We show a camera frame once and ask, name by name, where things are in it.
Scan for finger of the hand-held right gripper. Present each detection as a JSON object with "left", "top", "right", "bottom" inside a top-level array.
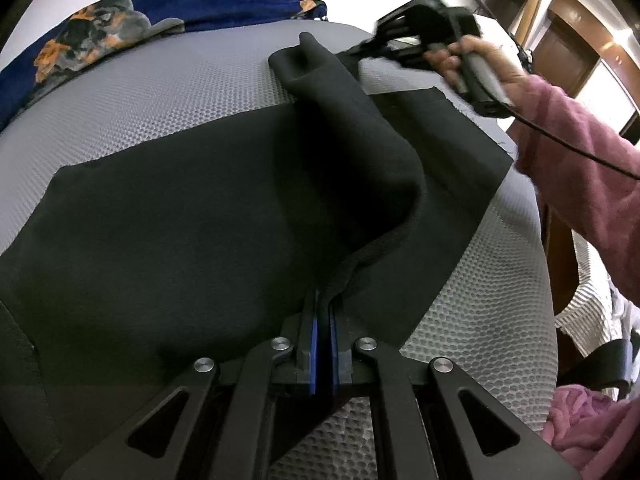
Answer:
[
  {"left": 344, "top": 40, "right": 432, "bottom": 67},
  {"left": 375, "top": 2, "right": 431, "bottom": 41}
]

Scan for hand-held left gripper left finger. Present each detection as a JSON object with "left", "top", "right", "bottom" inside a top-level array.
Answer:
[{"left": 60, "top": 287, "right": 323, "bottom": 480}]

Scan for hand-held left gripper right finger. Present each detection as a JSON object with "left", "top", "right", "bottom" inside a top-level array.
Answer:
[{"left": 325, "top": 292, "right": 585, "bottom": 480}]

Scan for black pants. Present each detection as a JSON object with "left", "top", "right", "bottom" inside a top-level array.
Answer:
[{"left": 0, "top": 31, "right": 516, "bottom": 480}]

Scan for person's right forearm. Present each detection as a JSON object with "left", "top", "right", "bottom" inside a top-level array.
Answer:
[{"left": 505, "top": 75, "right": 640, "bottom": 333}]

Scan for person's right hand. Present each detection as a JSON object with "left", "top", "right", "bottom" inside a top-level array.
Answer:
[{"left": 424, "top": 39, "right": 538, "bottom": 100}]

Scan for brown wooden door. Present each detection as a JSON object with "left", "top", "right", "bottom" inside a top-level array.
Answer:
[{"left": 531, "top": 0, "right": 618, "bottom": 98}]

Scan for blue floral blanket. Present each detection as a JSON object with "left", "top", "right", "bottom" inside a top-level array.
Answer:
[{"left": 0, "top": 0, "right": 329, "bottom": 131}]

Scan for grey mesh mattress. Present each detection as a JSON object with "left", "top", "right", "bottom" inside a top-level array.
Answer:
[{"left": 0, "top": 17, "right": 558, "bottom": 480}]

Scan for striped white cloth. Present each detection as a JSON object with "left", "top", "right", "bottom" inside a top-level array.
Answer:
[{"left": 554, "top": 230, "right": 632, "bottom": 361}]

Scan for pink fleece robe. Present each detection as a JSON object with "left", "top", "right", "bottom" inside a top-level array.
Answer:
[{"left": 541, "top": 384, "right": 640, "bottom": 480}]

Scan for black cable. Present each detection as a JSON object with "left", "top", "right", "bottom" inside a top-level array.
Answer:
[{"left": 492, "top": 102, "right": 640, "bottom": 181}]

